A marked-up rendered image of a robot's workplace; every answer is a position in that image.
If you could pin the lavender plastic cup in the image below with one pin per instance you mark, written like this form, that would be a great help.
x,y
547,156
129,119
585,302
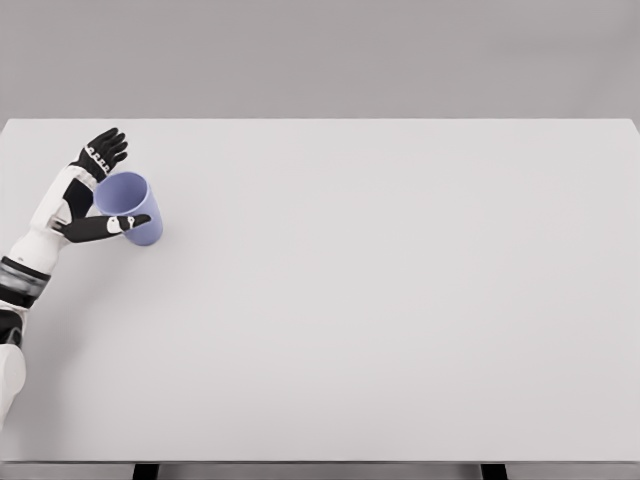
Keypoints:
x,y
140,220

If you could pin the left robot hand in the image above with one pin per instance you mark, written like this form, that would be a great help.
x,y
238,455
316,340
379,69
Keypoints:
x,y
75,192

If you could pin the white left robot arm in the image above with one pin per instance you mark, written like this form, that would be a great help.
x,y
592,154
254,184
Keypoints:
x,y
35,250

